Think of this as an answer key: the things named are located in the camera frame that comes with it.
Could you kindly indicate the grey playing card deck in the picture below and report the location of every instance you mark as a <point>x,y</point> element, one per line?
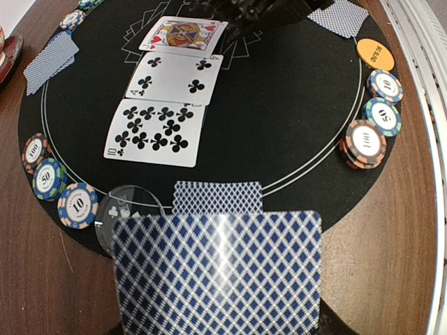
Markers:
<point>219,273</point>

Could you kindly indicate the grey dealer button disc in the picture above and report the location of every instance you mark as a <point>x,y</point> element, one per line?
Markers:
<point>123,202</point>

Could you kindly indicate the blue patterned card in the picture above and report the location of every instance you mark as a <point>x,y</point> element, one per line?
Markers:
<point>157,132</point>

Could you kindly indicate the green chips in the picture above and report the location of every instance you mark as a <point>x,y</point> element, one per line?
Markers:
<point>50,180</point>
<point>384,115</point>
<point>88,4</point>

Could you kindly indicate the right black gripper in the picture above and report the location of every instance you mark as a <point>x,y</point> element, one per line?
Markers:
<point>244,17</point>

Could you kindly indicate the front aluminium rail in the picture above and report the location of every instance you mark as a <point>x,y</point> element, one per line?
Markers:
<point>413,228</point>

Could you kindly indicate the black round poker mat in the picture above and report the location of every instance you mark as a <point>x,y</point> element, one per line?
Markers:
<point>283,99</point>

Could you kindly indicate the orange black chips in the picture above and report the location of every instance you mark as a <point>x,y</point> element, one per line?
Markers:
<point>36,149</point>
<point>363,146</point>

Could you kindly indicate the jack of hearts card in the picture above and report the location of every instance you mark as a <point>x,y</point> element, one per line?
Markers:
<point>188,36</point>

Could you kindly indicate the dark red saucer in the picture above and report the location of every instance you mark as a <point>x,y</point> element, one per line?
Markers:
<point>10,54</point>

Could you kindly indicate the orange big blind button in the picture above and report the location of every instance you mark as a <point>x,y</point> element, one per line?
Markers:
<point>374,54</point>

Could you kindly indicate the four of clubs card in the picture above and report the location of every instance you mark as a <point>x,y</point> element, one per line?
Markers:
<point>172,77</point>

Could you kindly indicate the blue cream chips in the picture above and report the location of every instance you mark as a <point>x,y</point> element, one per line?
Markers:
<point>72,20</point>
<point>383,84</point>
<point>77,206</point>

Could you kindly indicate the single grey playing card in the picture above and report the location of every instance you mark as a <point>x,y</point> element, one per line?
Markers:
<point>56,56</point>

